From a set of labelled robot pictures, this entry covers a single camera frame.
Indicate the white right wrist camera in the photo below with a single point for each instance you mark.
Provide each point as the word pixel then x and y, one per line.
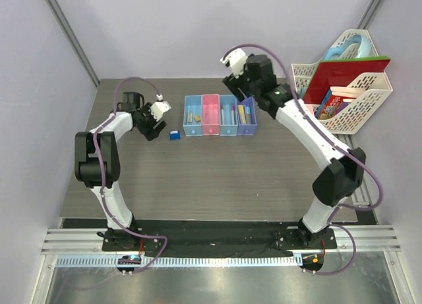
pixel 235 60

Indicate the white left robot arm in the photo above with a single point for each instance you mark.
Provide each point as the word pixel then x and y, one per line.
pixel 98 167

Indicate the purple drawer box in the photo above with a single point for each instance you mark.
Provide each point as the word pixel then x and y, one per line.
pixel 247 130

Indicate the red folder board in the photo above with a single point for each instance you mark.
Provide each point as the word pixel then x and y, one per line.
pixel 340 73

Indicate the blue capped clear tube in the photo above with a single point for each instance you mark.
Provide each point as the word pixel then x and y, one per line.
pixel 248 115

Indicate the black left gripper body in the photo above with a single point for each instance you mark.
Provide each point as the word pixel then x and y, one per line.
pixel 148 123

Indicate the light blue drawer box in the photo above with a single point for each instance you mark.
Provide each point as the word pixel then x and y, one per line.
pixel 192 104

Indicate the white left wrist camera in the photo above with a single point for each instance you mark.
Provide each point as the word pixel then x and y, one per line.
pixel 159 107

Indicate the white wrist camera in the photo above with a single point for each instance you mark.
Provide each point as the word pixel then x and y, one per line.
pixel 235 60
pixel 159 107

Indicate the teal blue drawer box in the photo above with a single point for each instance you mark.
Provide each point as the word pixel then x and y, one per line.
pixel 228 129

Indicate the pink drawer box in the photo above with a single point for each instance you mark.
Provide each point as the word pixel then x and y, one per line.
pixel 210 114

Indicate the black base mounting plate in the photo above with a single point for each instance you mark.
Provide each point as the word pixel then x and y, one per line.
pixel 188 238

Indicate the white slotted cable duct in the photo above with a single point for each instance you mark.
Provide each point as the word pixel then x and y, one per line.
pixel 132 261

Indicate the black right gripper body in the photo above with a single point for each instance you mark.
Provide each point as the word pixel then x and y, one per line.
pixel 247 88

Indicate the colourful book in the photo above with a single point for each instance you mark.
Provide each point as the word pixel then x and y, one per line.
pixel 330 103

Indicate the yellow capped tube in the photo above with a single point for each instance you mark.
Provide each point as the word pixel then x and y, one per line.
pixel 242 115

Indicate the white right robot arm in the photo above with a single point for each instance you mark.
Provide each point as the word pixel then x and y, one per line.
pixel 340 170

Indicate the small blue box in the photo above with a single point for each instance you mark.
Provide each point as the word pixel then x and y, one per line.
pixel 174 135

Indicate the white perforated file rack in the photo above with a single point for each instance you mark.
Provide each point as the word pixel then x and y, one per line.
pixel 367 92

